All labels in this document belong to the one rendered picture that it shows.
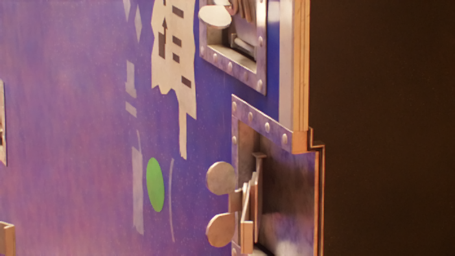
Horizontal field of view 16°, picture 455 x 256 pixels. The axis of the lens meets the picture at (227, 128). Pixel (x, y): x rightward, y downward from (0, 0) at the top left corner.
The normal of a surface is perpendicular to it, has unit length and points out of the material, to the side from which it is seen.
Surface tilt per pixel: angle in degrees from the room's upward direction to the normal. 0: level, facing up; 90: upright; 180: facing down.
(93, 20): 90
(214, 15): 27
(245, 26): 101
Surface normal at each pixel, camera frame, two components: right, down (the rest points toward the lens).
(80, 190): -0.93, 0.10
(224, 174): 0.58, 0.22
